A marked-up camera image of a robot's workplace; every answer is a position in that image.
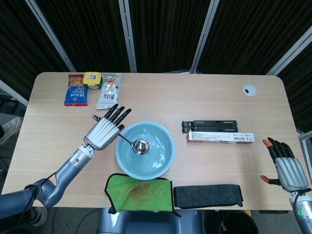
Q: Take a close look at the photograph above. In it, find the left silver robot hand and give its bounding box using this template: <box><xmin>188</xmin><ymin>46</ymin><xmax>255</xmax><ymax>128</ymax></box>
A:
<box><xmin>84</xmin><ymin>103</ymin><xmax>132</xmax><ymax>151</ymax></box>

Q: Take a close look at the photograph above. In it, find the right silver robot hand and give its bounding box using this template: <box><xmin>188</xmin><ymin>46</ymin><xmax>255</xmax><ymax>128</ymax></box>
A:
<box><xmin>260</xmin><ymin>137</ymin><xmax>310</xmax><ymax>193</ymax></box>

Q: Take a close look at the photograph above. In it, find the metal ladle spoon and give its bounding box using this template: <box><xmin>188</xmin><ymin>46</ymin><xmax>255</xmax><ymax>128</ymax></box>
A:
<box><xmin>92</xmin><ymin>114</ymin><xmax>150</xmax><ymax>155</ymax></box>

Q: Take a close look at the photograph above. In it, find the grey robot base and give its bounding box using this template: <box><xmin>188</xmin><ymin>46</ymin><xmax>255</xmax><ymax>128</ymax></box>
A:
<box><xmin>96</xmin><ymin>208</ymin><xmax>203</xmax><ymax>234</ymax></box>

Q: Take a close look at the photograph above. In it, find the light blue bowl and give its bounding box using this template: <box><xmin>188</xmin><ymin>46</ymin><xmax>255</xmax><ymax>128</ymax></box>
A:
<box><xmin>115</xmin><ymin>121</ymin><xmax>176</xmax><ymax>180</ymax></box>

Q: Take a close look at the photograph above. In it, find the white snack bag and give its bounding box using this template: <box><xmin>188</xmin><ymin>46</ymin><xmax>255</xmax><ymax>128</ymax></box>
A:
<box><xmin>96</xmin><ymin>73</ymin><xmax>123</xmax><ymax>110</ymax></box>

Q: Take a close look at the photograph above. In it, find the blue snack bag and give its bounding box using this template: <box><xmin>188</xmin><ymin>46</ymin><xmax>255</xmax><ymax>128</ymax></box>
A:
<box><xmin>64</xmin><ymin>74</ymin><xmax>89</xmax><ymax>107</ymax></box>

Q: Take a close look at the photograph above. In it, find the yellow lidded container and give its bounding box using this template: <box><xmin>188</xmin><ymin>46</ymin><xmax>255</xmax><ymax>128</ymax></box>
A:
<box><xmin>82</xmin><ymin>71</ymin><xmax>102</xmax><ymax>90</ymax></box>

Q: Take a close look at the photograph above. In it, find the black trash bin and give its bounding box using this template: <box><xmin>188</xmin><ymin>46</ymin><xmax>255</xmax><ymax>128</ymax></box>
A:
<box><xmin>220</xmin><ymin>211</ymin><xmax>259</xmax><ymax>234</ymax></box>

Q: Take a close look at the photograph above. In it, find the green stained cloth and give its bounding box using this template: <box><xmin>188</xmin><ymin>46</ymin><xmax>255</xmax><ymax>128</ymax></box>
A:
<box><xmin>104</xmin><ymin>172</ymin><xmax>182</xmax><ymax>218</ymax></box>

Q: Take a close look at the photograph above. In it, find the long white cardboard box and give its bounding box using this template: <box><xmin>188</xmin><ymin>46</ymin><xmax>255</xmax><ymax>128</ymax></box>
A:
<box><xmin>186</xmin><ymin>132</ymin><xmax>255</xmax><ymax>145</ymax></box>

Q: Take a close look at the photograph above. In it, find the dark grey folded cloth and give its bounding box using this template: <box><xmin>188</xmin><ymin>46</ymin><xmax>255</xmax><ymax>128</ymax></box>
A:
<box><xmin>173</xmin><ymin>184</ymin><xmax>244</xmax><ymax>210</ymax></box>

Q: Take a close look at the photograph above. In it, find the grey sneaker shoe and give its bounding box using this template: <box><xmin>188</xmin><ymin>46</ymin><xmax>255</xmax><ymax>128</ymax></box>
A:
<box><xmin>0</xmin><ymin>116</ymin><xmax>24</xmax><ymax>147</ymax></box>

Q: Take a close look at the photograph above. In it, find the black folding stand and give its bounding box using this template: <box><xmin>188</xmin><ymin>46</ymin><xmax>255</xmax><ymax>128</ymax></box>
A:
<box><xmin>181</xmin><ymin>119</ymin><xmax>239</xmax><ymax>134</ymax></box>

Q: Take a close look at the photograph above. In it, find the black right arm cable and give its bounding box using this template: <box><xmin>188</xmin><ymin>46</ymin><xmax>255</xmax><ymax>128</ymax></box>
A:
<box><xmin>292</xmin><ymin>189</ymin><xmax>312</xmax><ymax>213</ymax></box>

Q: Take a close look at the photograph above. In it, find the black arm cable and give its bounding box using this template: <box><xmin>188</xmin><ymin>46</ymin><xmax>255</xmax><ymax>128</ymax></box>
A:
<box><xmin>17</xmin><ymin>172</ymin><xmax>58</xmax><ymax>234</ymax></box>
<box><xmin>292</xmin><ymin>189</ymin><xmax>312</xmax><ymax>213</ymax></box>

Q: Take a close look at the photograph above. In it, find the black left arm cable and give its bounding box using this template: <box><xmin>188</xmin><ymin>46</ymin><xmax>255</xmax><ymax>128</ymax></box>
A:
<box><xmin>17</xmin><ymin>172</ymin><xmax>58</xmax><ymax>234</ymax></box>

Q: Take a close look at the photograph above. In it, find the white cable grommet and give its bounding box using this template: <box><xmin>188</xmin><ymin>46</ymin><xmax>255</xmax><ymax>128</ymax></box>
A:
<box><xmin>242</xmin><ymin>84</ymin><xmax>257</xmax><ymax>97</ymax></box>

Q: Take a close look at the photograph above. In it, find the grey partition frame post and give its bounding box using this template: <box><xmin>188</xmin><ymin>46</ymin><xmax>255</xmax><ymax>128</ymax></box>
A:
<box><xmin>118</xmin><ymin>0</ymin><xmax>137</xmax><ymax>73</ymax></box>
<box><xmin>190</xmin><ymin>0</ymin><xmax>220</xmax><ymax>74</ymax></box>
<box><xmin>25</xmin><ymin>0</ymin><xmax>77</xmax><ymax>73</ymax></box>
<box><xmin>265</xmin><ymin>31</ymin><xmax>312</xmax><ymax>76</ymax></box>
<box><xmin>0</xmin><ymin>79</ymin><xmax>29</xmax><ymax>107</ymax></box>

